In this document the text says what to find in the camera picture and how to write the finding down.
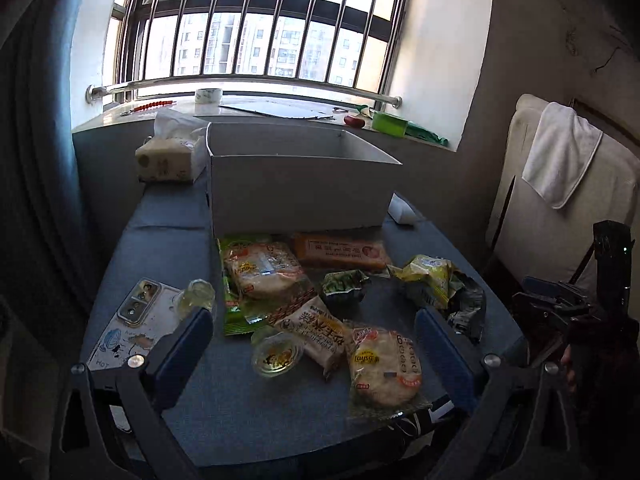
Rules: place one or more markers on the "silver snack packet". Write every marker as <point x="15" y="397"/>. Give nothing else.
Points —
<point x="469" y="307"/>

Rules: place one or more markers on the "metal grab rail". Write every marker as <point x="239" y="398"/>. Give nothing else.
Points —
<point x="240" y="80"/>

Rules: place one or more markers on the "clear jelly cup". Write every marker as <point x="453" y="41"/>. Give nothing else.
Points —
<point x="196" y="299"/>
<point x="276" y="356"/>

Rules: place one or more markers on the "white paper piece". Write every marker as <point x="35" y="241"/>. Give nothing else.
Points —
<point x="402" y="210"/>

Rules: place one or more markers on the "phone in printed case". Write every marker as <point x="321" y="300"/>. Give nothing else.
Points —
<point x="145" y="310"/>

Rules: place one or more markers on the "green box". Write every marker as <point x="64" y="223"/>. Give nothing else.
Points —
<point x="390" y="123"/>

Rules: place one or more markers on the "blue curtain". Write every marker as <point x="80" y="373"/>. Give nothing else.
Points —
<point x="35" y="150"/>

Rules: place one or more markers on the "green cloth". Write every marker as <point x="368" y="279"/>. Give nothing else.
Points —
<point x="427" y="135"/>

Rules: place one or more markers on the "yellow green snack packet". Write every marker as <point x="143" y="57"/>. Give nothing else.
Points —
<point x="424" y="274"/>

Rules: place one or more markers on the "cream padded chair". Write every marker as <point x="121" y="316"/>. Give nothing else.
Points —
<point x="540" y="230"/>

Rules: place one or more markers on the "white cardboard box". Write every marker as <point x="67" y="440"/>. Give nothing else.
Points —
<point x="295" y="190"/>

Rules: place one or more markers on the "tape roll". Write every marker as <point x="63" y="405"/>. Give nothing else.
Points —
<point x="208" y="96"/>

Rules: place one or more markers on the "orange snack bar packet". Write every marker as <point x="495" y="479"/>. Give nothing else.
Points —
<point x="340" y="252"/>

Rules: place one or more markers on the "round rice cake packet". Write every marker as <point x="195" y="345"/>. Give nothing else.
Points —
<point x="262" y="270"/>
<point x="384" y="367"/>

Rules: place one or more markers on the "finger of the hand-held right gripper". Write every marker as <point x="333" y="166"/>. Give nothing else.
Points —
<point x="544" y="286"/>
<point x="537" y="306"/>

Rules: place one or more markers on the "white towel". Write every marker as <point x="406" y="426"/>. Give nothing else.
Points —
<point x="562" y="152"/>

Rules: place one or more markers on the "small dark green snack packet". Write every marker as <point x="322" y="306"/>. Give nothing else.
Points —
<point x="344" y="286"/>

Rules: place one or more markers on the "red small object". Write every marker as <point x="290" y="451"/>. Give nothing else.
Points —
<point x="354" y="121"/>

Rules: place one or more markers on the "metal window grille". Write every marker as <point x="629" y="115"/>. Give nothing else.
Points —
<point x="260" y="20"/>

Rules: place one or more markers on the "white rice cracker packet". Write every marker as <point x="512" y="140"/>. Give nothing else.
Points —
<point x="312" y="329"/>

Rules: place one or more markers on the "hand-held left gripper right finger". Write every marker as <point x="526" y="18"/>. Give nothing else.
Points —
<point x="444" y="355"/>

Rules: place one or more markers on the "tissue box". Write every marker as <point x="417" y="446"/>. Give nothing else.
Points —
<point x="170" y="160"/>

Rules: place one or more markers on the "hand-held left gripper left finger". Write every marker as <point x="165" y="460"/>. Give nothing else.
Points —
<point x="186" y="349"/>

